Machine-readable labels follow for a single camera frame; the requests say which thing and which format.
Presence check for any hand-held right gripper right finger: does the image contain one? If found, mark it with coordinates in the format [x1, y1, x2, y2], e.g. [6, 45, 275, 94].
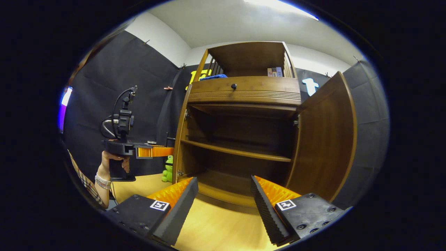
[250, 175, 349, 246]

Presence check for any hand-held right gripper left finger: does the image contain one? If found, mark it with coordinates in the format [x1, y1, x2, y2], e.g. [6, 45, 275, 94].
[106, 177, 199, 246]

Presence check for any wooden shoe cabinet door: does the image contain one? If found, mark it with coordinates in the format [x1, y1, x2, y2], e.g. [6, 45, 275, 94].
[173, 84, 193, 184]
[285, 71, 358, 203]

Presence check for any wooden double-door shoe cabinet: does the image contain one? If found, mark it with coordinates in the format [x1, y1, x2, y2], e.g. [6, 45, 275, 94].
[173, 41, 302, 214]

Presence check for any green frog plush toy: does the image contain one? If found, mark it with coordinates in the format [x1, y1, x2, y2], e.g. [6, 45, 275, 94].
[161, 155, 174, 183]

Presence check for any black backdrop cloth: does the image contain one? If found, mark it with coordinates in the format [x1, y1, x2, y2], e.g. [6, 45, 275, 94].
[63, 31, 390, 210]

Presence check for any glowing screen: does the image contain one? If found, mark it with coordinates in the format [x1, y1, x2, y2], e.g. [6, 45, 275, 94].
[57, 86, 74, 133]

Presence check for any wooden inner shelf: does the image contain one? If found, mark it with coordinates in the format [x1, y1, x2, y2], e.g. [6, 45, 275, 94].
[181, 139, 292, 162]

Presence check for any beaded bracelet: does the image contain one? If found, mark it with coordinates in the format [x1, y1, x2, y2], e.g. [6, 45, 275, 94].
[95, 174, 112, 190]

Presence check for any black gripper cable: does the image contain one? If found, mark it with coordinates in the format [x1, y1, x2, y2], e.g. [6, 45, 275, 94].
[100, 87, 137, 139]

